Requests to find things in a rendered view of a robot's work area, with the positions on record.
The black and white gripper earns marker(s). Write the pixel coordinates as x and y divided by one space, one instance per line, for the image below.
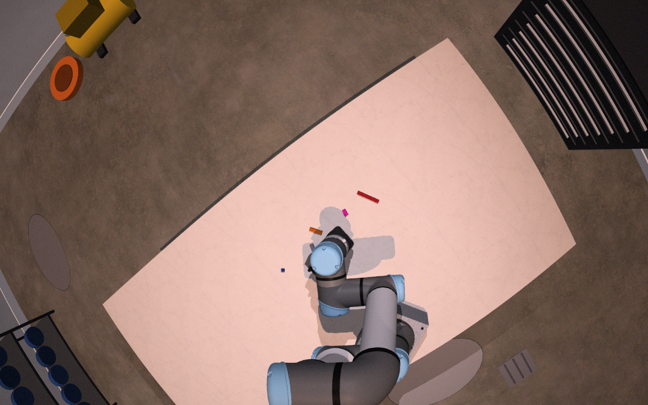
338 233

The dark red rod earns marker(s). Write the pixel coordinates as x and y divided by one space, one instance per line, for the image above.
367 196

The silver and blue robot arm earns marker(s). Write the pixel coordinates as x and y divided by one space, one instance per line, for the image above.
361 374

